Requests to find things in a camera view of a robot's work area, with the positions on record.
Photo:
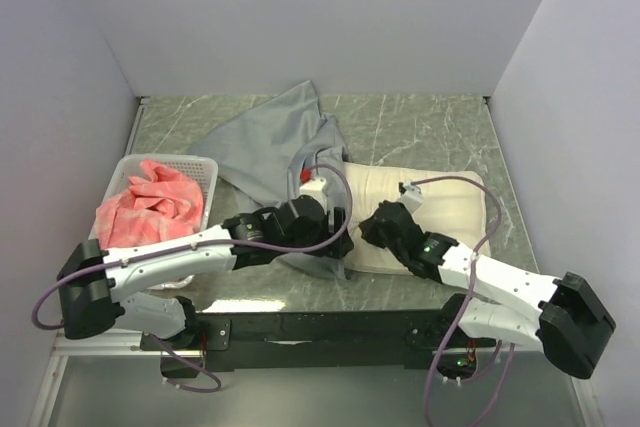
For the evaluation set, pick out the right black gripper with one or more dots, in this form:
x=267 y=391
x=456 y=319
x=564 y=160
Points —
x=369 y=228

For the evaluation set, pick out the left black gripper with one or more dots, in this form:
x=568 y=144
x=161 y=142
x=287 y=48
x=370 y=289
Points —
x=338 y=224

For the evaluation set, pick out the beige pillow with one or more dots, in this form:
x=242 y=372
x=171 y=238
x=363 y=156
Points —
x=451 y=207

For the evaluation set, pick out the grey pillowcase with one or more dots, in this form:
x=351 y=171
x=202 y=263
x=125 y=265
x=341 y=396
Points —
x=263 y=151

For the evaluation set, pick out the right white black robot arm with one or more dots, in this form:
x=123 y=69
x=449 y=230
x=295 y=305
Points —
x=561 y=317

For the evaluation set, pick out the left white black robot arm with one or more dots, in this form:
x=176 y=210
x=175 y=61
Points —
x=101 y=289

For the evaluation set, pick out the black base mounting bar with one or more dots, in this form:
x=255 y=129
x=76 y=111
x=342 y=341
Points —
x=263 y=340

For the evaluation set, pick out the pink crumpled cloth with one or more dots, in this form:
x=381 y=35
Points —
x=160 y=204

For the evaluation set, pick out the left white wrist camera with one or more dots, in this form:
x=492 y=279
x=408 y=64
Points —
x=315 y=186

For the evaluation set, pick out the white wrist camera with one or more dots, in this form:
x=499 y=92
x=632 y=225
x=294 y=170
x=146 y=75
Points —
x=315 y=186
x=410 y=196

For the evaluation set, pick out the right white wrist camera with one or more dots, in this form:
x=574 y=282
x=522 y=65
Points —
x=410 y=196

